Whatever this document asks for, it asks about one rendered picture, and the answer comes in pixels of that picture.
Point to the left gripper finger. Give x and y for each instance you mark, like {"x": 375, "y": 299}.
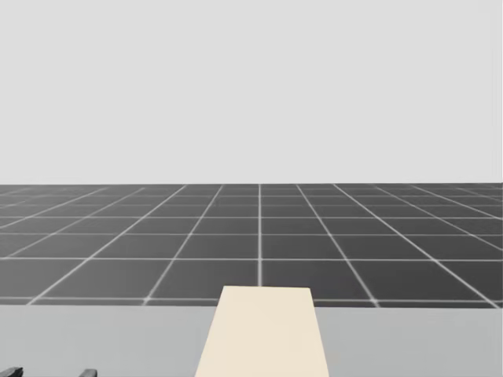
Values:
{"x": 11, "y": 372}
{"x": 88, "y": 373}

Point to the tall board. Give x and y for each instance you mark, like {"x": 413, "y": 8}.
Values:
{"x": 264, "y": 334}

